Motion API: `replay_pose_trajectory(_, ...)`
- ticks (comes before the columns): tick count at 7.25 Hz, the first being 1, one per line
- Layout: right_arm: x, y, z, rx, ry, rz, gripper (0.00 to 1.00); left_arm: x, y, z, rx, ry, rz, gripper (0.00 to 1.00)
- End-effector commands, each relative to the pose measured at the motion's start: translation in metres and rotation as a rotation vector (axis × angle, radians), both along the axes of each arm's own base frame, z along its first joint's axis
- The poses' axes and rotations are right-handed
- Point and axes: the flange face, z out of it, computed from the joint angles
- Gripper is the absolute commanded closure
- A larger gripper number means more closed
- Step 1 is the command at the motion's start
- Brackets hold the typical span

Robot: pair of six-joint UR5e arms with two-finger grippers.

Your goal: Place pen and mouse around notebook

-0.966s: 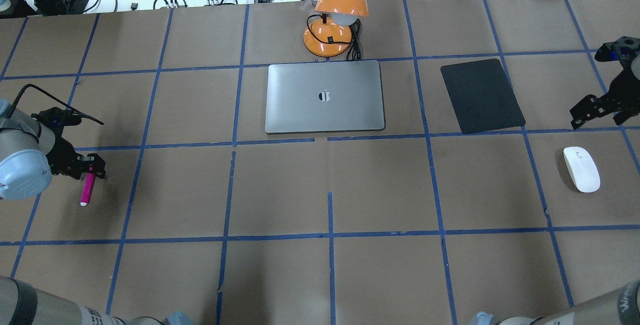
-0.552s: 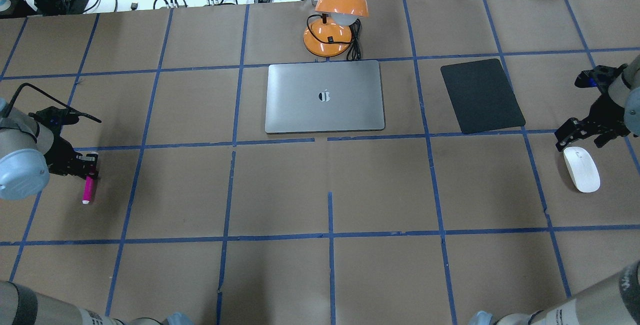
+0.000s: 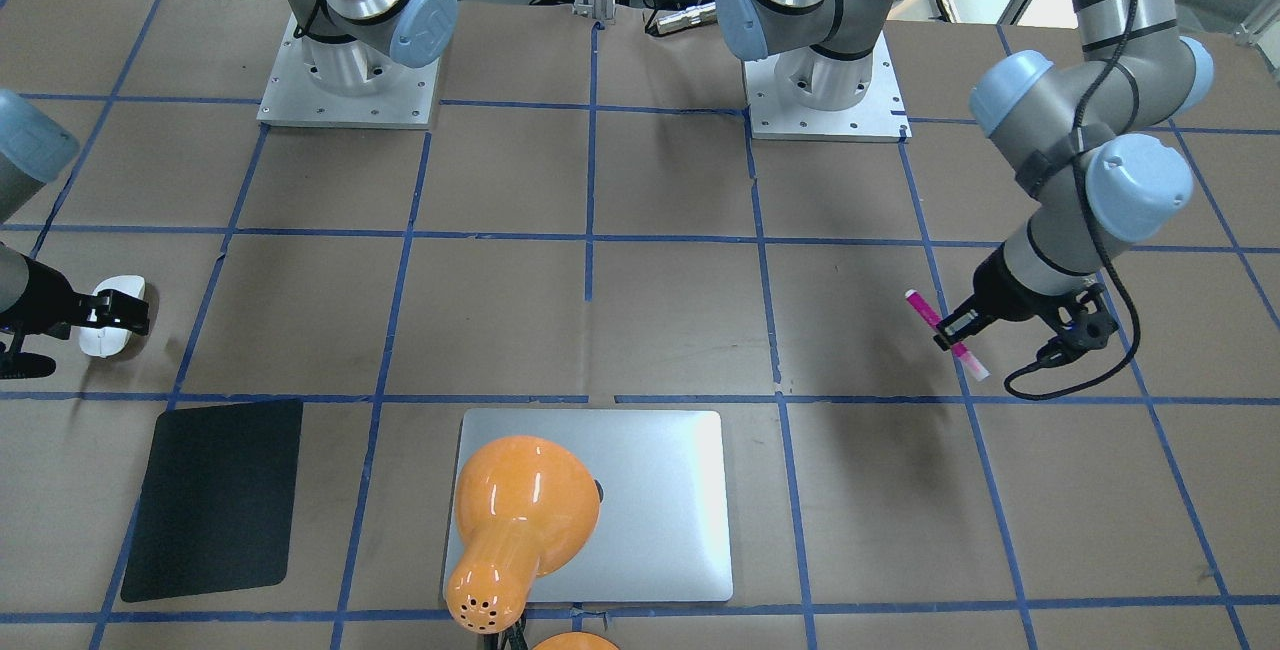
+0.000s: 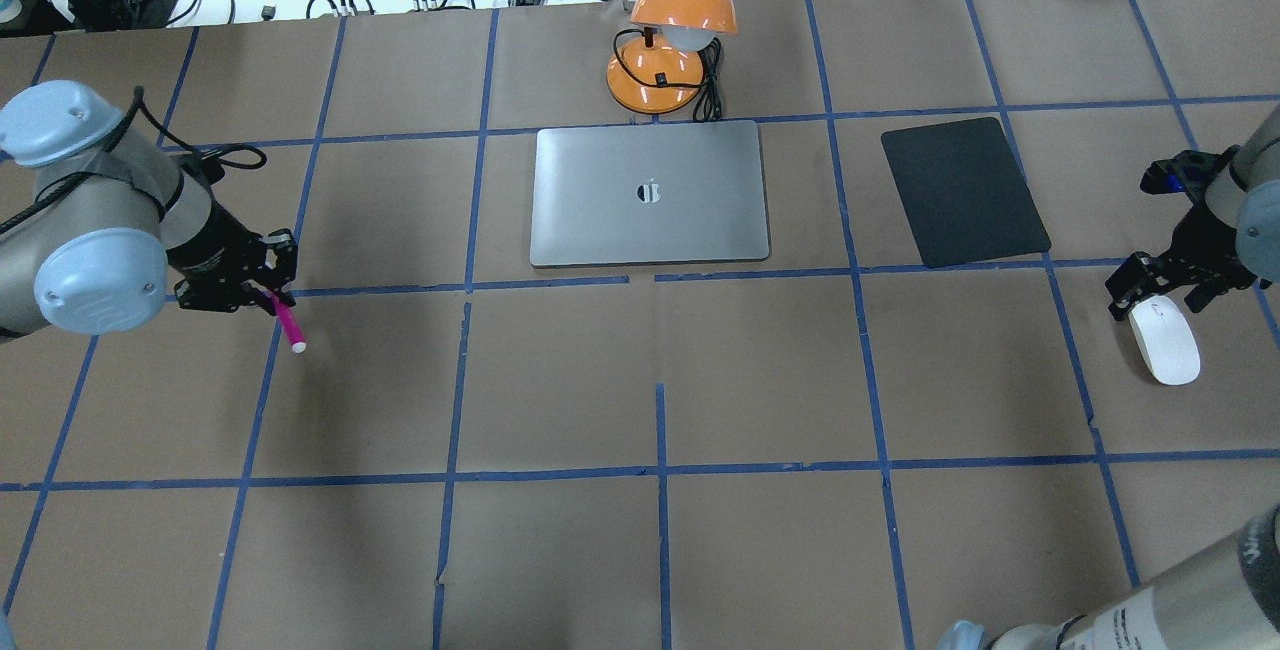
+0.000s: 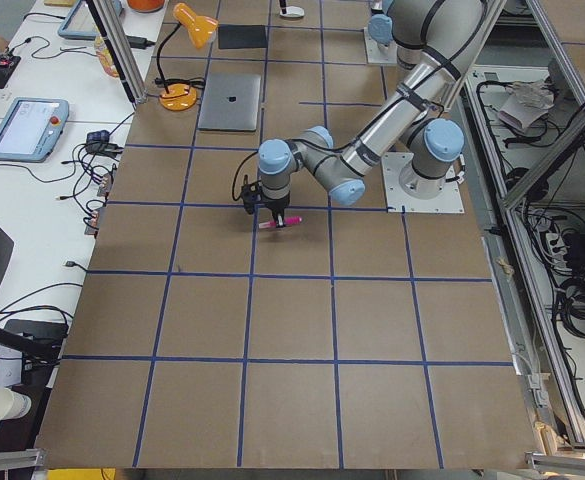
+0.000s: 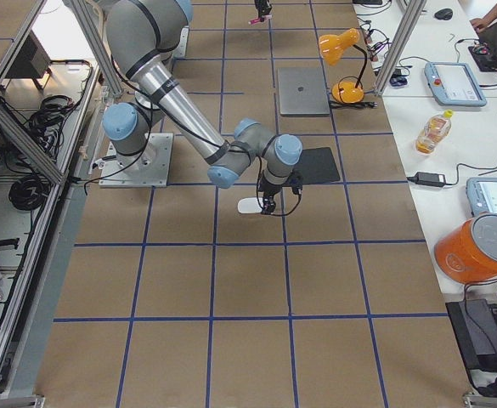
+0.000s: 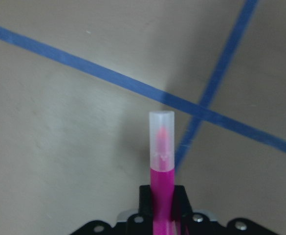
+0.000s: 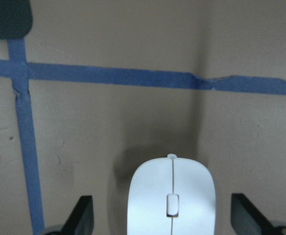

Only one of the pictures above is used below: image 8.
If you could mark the black mousepad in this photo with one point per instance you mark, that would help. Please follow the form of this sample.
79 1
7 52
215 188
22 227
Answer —
16 19

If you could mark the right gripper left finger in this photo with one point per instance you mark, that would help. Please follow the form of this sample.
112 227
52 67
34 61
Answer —
81 219

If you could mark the white computer mouse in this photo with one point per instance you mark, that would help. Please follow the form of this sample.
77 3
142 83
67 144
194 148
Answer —
171 196

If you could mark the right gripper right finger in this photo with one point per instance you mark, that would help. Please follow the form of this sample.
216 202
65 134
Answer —
246 219

